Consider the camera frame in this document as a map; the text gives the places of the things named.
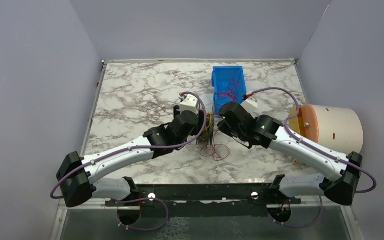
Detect blue plastic bin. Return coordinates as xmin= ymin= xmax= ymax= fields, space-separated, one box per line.
xmin=211 ymin=66 xmax=247 ymax=114

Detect white cylinder with orange lid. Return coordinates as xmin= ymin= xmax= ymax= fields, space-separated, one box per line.
xmin=288 ymin=104 xmax=364 ymax=154

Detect red wires in bin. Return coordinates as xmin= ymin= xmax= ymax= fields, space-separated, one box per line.
xmin=217 ymin=78 xmax=243 ymax=107

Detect yellow wire on spool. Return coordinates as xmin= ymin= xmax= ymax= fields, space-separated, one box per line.
xmin=201 ymin=114 xmax=215 ymax=142

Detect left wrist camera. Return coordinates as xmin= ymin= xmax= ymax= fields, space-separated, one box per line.
xmin=179 ymin=94 xmax=200 ymax=115

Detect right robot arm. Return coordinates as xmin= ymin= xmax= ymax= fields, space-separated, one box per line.
xmin=217 ymin=101 xmax=363 ymax=206

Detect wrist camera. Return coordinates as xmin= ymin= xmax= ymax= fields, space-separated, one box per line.
xmin=179 ymin=94 xmax=200 ymax=115
xmin=240 ymin=94 xmax=258 ymax=114

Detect black round spool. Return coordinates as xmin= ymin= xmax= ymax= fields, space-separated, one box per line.
xmin=196 ymin=113 xmax=215 ymax=150

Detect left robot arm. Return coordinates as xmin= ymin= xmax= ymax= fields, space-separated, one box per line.
xmin=56 ymin=110 xmax=206 ymax=208

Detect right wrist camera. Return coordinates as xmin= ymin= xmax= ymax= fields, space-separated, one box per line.
xmin=240 ymin=94 xmax=258 ymax=114

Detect red wire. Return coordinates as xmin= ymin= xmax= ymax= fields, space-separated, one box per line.
xmin=199 ymin=132 xmax=232 ymax=163

